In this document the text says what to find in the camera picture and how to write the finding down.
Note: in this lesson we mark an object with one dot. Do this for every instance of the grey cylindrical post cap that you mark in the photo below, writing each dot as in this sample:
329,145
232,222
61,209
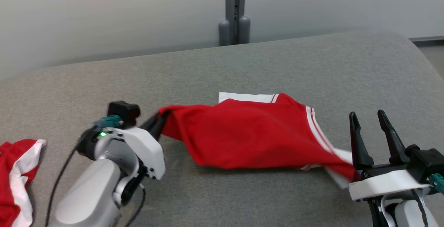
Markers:
244,31
224,34

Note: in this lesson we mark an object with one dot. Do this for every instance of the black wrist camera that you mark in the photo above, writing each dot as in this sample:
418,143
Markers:
123,112
426,161

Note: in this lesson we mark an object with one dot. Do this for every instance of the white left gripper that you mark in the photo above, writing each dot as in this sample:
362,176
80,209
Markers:
149,150

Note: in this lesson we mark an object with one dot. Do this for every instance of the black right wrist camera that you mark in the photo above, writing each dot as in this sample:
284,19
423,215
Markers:
426,161

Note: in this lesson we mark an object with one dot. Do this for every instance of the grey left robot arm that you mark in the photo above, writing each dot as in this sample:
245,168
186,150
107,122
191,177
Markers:
86,192

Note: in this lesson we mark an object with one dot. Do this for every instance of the teal right camera connector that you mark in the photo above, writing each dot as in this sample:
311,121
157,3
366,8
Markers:
437,182

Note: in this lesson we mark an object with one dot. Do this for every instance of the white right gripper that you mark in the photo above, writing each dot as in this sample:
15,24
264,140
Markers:
381,185

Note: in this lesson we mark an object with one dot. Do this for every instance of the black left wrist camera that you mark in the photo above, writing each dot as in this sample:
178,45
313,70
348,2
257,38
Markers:
123,112

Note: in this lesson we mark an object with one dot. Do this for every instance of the teal left camera connector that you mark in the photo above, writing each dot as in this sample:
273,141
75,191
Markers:
108,121

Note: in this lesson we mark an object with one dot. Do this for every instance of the teal camera connector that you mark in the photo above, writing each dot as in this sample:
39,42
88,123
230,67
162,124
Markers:
437,182
108,121

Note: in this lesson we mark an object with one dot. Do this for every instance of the red Bulls jersey top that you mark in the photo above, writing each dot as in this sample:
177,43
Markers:
249,133

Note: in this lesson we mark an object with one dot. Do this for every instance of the grey partition base rail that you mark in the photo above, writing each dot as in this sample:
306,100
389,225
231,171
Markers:
428,40

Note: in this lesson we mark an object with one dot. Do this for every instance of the red Bulls shorts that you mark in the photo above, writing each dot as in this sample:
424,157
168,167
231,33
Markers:
7,185

